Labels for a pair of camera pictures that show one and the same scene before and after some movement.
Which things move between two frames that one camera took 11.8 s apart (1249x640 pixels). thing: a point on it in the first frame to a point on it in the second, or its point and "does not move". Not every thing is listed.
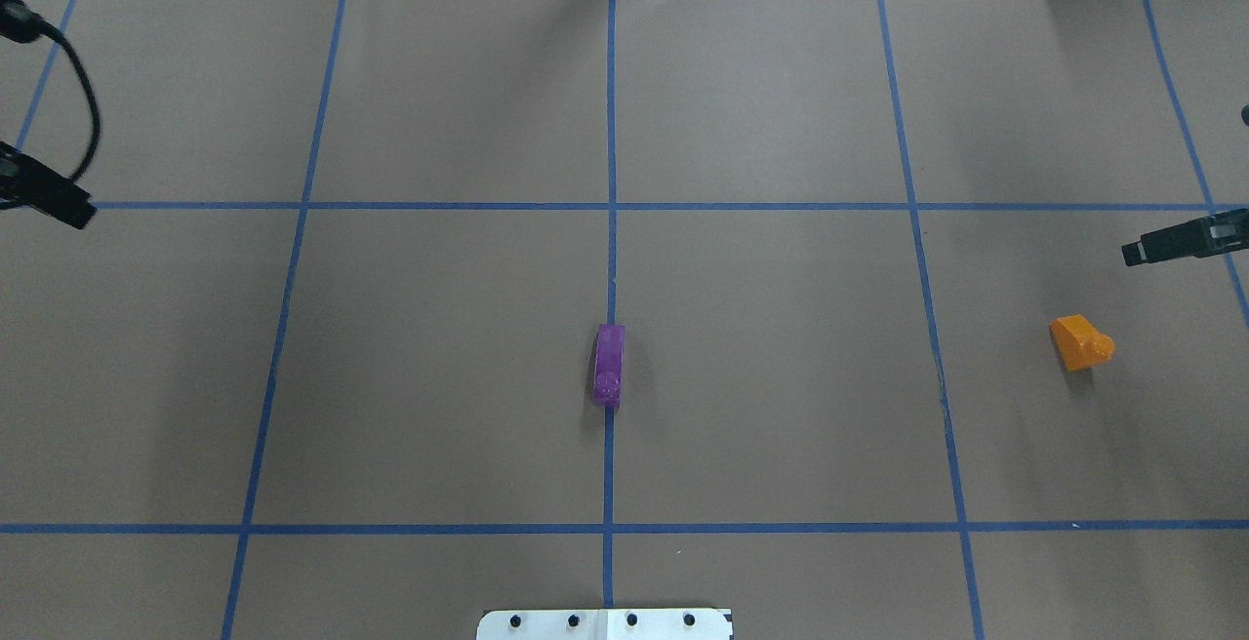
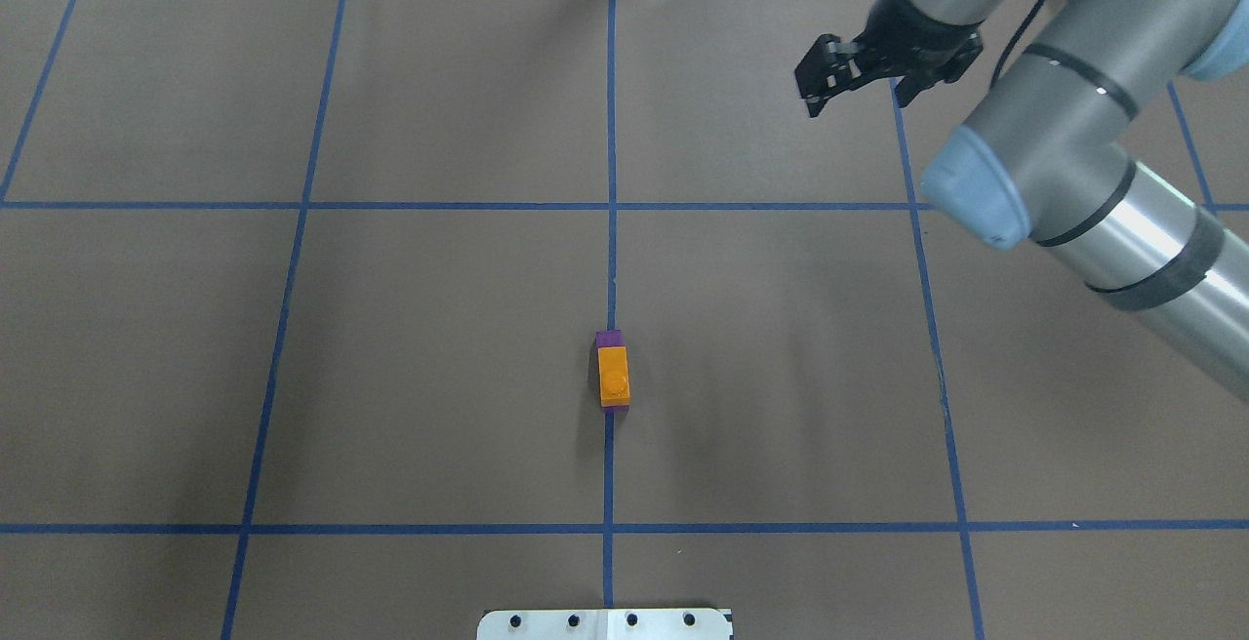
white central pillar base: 604,624 does not move
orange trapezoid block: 1081,345 to 614,376
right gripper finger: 1193,239 to 898,41
